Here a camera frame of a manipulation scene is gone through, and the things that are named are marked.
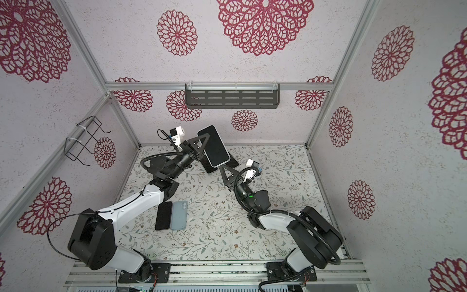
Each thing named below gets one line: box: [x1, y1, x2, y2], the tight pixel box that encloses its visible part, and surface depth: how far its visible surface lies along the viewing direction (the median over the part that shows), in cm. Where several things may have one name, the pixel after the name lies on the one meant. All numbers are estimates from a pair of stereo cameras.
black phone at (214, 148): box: [197, 125, 231, 168], surface depth 65 cm
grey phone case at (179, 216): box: [170, 200, 188, 231], surface depth 92 cm
